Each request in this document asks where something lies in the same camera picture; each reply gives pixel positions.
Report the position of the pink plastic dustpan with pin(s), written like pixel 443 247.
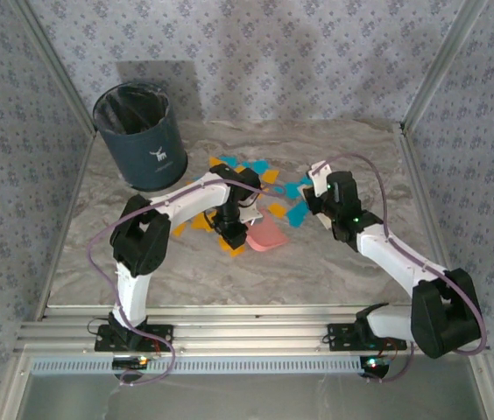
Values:
pixel 269 236

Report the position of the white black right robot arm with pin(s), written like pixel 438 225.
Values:
pixel 393 267

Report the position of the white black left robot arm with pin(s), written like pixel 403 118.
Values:
pixel 194 203

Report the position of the small orange paper scrap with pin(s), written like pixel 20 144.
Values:
pixel 223 243

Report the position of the large blue paper scrap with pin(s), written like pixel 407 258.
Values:
pixel 296 214

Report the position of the dark bin with deer print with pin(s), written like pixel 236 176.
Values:
pixel 146 149

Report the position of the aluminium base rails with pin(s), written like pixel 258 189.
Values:
pixel 247 332

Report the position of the shiny plastic bin liner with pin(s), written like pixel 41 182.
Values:
pixel 131 107

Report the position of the small controller board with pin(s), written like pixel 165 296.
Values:
pixel 131 362
pixel 374 367

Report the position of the grey metal sheet panel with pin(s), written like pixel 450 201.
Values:
pixel 247 398

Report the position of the aluminium side rail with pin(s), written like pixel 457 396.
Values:
pixel 424 197

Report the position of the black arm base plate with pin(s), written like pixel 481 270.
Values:
pixel 339 339
pixel 107 346

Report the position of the aluminium frame post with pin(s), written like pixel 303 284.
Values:
pixel 57 70
pixel 442 65

